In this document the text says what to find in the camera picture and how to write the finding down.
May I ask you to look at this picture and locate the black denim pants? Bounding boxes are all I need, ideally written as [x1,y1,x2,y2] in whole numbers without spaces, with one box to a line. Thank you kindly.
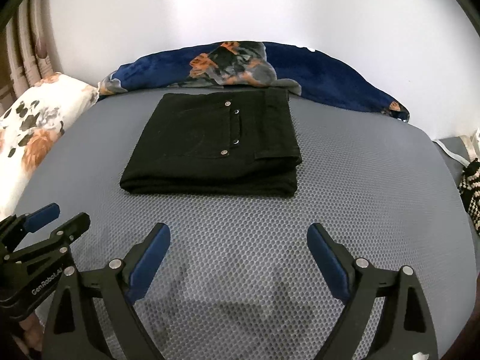
[120,88,302,197]

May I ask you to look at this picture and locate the person left hand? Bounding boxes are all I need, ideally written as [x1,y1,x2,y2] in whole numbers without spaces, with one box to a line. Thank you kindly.
[14,313,44,355]

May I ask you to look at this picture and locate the white floral pillow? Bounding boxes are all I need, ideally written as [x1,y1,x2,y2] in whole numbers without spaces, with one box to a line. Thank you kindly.
[1,72,99,219]

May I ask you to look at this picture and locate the black white striped cloth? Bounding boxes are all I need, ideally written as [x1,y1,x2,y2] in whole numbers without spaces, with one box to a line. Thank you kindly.
[458,158,480,234]

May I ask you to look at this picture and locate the beige curtain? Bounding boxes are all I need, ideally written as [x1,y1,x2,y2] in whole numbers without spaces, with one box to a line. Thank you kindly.
[1,0,59,111]

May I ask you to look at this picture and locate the grey mesh mattress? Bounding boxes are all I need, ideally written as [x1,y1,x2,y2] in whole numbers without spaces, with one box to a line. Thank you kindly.
[16,89,478,359]

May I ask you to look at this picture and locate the grey white fabric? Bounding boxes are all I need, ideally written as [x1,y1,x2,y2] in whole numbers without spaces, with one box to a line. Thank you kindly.
[433,129,479,185]

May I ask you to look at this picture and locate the navy floral blanket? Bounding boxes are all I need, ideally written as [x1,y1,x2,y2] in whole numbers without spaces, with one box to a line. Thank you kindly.
[98,41,410,122]

